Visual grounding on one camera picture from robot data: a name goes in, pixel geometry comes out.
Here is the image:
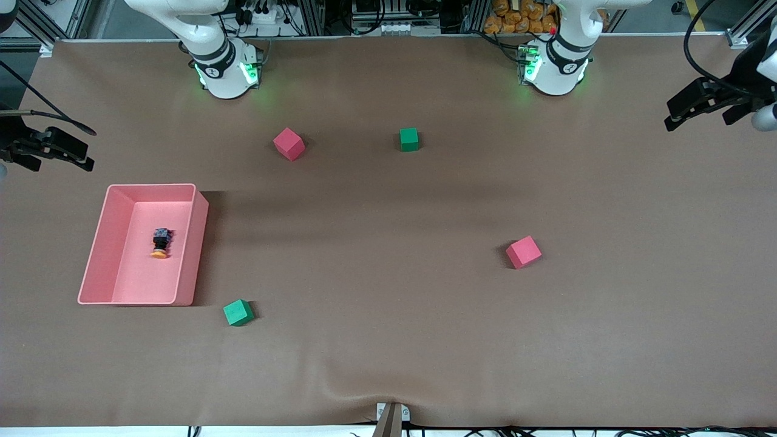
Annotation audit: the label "orange mushroom push button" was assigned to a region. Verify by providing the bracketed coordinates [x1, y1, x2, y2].
[150, 227, 175, 260]

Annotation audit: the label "pink plastic bin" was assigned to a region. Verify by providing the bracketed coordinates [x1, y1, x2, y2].
[77, 183, 210, 307]

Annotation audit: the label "orange snack bags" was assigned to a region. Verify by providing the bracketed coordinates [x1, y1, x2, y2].
[483, 0, 560, 36]

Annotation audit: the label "pink foam cube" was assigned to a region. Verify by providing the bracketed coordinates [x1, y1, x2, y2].
[505, 235, 543, 270]
[273, 127, 306, 163]

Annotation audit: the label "white power strip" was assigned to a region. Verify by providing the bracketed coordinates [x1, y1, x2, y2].
[242, 4, 287, 27]

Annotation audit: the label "white connector strip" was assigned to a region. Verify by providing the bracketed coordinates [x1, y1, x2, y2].
[357, 21, 442, 36]

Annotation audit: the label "brown table mat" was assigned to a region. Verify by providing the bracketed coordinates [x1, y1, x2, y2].
[0, 35, 777, 429]

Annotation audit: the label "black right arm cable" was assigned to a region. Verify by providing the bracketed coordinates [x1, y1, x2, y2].
[0, 59, 98, 137]

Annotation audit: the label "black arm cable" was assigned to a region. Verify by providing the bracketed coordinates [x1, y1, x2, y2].
[0, 59, 98, 137]
[684, 0, 777, 103]

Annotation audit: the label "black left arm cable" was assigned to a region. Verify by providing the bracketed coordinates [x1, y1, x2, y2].
[684, 0, 777, 103]

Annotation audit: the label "aluminium frame profile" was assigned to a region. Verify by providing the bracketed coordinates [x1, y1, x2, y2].
[726, 9, 777, 50]
[12, 0, 93, 50]

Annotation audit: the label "brown camera support pole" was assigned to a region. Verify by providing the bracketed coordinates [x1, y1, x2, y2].
[371, 404, 405, 437]

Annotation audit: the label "metal mount bracket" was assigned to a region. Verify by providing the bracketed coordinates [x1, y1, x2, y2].
[376, 402, 411, 423]

